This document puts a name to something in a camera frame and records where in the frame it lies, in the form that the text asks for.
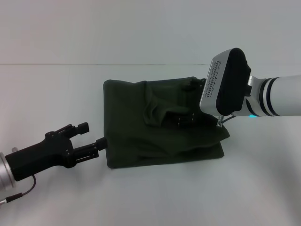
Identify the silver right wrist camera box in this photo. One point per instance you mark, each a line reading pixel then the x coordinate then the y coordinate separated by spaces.
pixel 223 84

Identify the left gripper silver connector stub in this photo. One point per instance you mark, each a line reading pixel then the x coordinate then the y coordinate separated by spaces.
pixel 15 149

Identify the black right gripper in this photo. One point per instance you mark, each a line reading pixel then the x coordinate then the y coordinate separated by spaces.
pixel 198 103

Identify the right gripper silver connector stub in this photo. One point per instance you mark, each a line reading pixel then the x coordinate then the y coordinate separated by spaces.
pixel 219 122

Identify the dark green t-shirt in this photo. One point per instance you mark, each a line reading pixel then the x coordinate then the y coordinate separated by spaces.
pixel 152 141

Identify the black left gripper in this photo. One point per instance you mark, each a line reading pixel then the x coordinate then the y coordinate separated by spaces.
pixel 37 156

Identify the gripper silver connector stub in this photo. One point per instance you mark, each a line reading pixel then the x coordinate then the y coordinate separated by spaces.
pixel 15 149
pixel 219 122

